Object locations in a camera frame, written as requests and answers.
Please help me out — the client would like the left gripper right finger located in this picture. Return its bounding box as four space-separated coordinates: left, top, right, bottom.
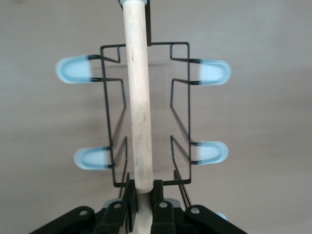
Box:
150 179 247 234

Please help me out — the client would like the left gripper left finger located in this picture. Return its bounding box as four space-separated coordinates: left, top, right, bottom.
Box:
30 173 138 234

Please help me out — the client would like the black wire cup holder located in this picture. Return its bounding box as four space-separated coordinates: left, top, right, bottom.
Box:
55 0 232 234

